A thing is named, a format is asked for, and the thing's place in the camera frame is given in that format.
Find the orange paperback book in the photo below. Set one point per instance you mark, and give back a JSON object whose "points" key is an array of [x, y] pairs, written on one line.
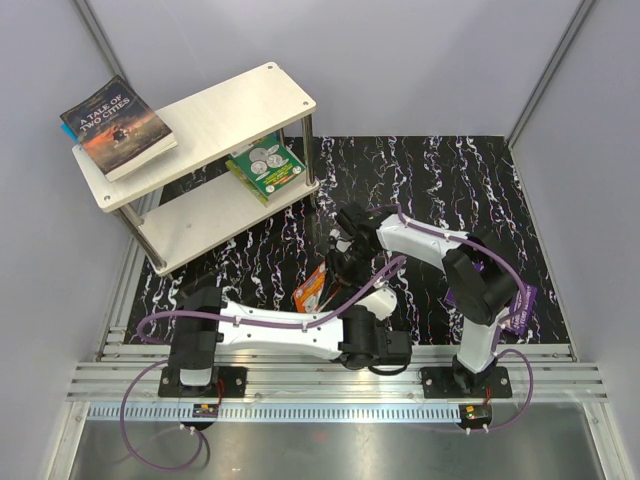
{"points": [[316, 292]]}

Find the dark green paperback book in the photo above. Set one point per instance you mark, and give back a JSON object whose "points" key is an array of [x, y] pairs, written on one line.
{"points": [[270, 166]]}

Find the green 65-storey treehouse book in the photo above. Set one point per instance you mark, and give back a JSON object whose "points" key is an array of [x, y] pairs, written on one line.
{"points": [[233, 168]]}

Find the purple 52-storey treehouse book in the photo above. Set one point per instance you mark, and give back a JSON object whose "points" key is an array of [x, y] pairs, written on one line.
{"points": [[518, 324]]}

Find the dark tale of two cities book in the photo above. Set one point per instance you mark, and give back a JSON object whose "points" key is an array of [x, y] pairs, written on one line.
{"points": [[118, 130]]}

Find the blue 91-storey treehouse book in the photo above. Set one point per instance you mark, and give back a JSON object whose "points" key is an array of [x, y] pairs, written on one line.
{"points": [[67, 130]]}

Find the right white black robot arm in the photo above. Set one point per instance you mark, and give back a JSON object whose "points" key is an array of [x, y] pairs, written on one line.
{"points": [[483, 284]]}

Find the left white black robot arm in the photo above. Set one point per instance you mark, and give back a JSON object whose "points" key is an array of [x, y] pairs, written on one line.
{"points": [[354, 335]]}

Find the black marble pattern mat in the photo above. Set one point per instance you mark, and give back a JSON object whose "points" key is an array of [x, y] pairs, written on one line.
{"points": [[466, 183]]}

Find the white two-tier metal shelf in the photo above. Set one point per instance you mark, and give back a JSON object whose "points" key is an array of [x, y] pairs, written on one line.
{"points": [[209, 125]]}

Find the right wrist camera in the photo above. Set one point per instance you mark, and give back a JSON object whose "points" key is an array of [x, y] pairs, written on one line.
{"points": [[339, 244]]}

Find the aluminium mounting rail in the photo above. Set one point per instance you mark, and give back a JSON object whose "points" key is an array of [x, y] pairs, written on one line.
{"points": [[275, 377]]}

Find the white slotted cable duct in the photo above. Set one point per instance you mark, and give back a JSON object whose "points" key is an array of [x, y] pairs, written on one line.
{"points": [[289, 413]]}

